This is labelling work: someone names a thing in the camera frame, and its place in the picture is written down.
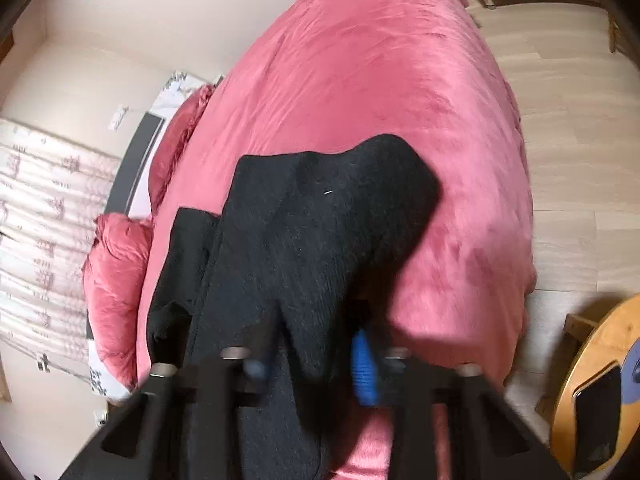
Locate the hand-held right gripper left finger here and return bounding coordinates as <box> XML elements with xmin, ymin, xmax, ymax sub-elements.
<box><xmin>60</xmin><ymin>305</ymin><xmax>281</xmax><ymax>480</ymax></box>

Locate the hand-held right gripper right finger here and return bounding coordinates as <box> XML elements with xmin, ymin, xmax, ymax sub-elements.
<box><xmin>350</xmin><ymin>300</ymin><xmax>573</xmax><ymax>480</ymax></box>

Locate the black knit garment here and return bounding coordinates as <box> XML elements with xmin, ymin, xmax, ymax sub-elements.
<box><xmin>146</xmin><ymin>134</ymin><xmax>443</xmax><ymax>480</ymax></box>

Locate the white floral bed sheet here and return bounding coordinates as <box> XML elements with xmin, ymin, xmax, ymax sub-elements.
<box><xmin>89</xmin><ymin>362</ymin><xmax>133</xmax><ymax>403</ymax></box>

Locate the pink satin pillow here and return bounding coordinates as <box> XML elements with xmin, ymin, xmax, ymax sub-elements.
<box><xmin>148</xmin><ymin>84</ymin><xmax>216</xmax><ymax>211</ymax></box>
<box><xmin>82</xmin><ymin>212</ymin><xmax>156</xmax><ymax>396</ymax></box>

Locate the round wooden table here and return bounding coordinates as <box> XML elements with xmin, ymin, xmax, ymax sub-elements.
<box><xmin>537</xmin><ymin>294</ymin><xmax>640</xmax><ymax>480</ymax></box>

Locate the black tablet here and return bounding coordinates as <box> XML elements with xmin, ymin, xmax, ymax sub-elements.
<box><xmin>570</xmin><ymin>364</ymin><xmax>623</xmax><ymax>478</ymax></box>

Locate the dark grey headboard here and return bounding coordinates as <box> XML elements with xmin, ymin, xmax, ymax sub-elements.
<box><xmin>85</xmin><ymin>110</ymin><xmax>168</xmax><ymax>346</ymax></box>

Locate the white patterned curtain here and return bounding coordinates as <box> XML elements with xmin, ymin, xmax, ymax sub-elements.
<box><xmin>0</xmin><ymin>119</ymin><xmax>123</xmax><ymax>376</ymax></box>

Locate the pink velvet blanket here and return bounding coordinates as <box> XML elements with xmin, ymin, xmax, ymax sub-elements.
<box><xmin>135</xmin><ymin>0</ymin><xmax>538</xmax><ymax>480</ymax></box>

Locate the white patterned cloth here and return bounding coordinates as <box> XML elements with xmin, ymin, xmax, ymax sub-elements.
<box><xmin>150</xmin><ymin>71</ymin><xmax>226</xmax><ymax>121</ymax></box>

